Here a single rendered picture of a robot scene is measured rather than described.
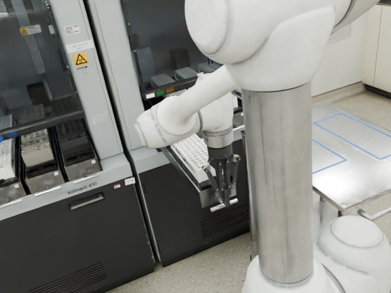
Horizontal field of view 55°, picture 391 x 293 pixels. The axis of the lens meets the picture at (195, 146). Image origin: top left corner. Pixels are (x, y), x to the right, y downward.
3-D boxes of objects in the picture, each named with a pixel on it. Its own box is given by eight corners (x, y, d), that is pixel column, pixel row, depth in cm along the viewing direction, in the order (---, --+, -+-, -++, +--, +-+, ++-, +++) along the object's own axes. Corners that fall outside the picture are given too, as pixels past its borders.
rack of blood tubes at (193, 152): (170, 149, 153) (168, 136, 150) (192, 142, 156) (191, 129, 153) (199, 186, 128) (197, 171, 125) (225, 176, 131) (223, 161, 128)
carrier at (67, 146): (90, 145, 162) (86, 133, 159) (91, 147, 160) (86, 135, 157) (63, 154, 159) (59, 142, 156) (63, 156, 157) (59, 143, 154)
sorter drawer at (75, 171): (55, 122, 211) (50, 108, 207) (80, 115, 215) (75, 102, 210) (70, 187, 151) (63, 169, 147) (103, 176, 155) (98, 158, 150)
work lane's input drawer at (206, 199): (145, 132, 185) (142, 116, 180) (171, 124, 188) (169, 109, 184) (206, 215, 125) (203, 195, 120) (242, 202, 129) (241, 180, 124)
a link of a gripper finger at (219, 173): (222, 161, 113) (218, 163, 113) (225, 191, 118) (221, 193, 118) (216, 156, 116) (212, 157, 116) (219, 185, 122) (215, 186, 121)
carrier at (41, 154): (54, 156, 158) (49, 144, 155) (54, 158, 156) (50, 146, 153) (25, 165, 154) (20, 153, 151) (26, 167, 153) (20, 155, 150)
